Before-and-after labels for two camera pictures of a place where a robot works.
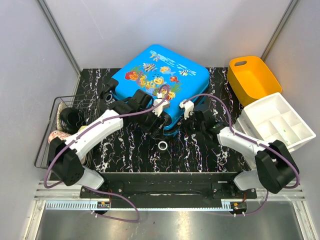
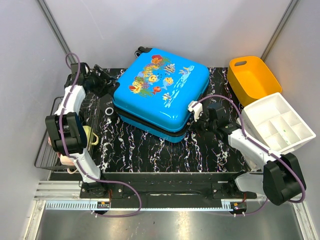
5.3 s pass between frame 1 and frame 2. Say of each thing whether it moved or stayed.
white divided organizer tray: stayed
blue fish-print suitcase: moved
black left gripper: moved
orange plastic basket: stayed
